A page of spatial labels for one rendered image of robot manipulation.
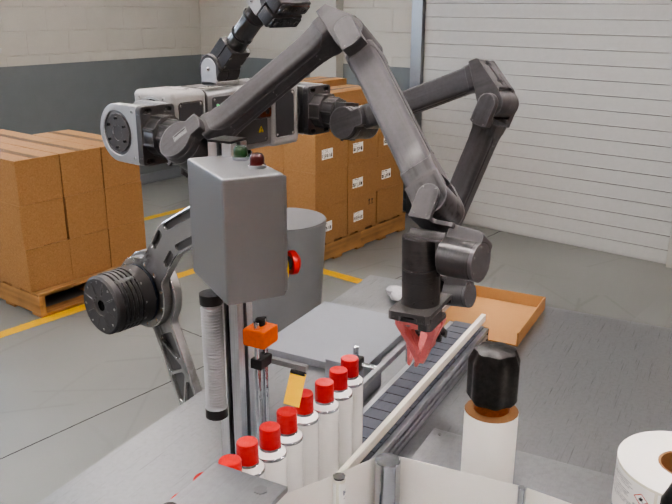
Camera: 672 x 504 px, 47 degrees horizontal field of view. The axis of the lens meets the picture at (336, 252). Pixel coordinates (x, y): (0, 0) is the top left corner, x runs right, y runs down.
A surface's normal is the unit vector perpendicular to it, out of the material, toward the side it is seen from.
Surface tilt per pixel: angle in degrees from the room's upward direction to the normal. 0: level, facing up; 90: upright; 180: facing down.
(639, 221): 90
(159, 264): 90
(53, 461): 0
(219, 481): 0
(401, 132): 52
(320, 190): 90
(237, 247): 90
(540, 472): 0
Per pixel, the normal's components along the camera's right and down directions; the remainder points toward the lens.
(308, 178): -0.60, 0.25
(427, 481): -0.40, 0.29
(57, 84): 0.77, 0.20
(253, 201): 0.45, 0.28
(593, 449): 0.00, -0.95
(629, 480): -0.95, 0.10
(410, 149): -0.49, -0.46
